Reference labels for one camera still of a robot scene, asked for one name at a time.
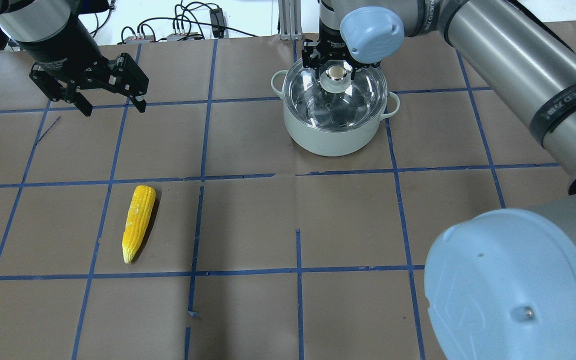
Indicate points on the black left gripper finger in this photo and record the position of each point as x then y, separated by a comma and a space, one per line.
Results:
128, 79
55, 91

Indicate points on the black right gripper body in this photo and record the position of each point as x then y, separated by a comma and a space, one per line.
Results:
331, 48

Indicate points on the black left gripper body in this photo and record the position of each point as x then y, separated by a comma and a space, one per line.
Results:
64, 53

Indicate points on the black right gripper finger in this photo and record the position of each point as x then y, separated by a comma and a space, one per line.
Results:
314, 63
354, 67

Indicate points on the glass pot lid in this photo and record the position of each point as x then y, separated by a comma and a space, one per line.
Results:
334, 103

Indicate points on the yellow corn cob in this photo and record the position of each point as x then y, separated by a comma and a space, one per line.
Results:
137, 221

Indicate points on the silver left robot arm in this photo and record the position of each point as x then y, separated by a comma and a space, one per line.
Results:
22, 19

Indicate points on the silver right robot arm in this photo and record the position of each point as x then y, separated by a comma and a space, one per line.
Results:
367, 221

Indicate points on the pale green cooking pot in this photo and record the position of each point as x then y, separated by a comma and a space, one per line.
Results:
331, 144

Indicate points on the brown paper table cover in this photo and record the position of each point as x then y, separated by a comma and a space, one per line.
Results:
216, 276

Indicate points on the aluminium frame post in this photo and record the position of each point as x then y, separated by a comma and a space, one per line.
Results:
290, 20

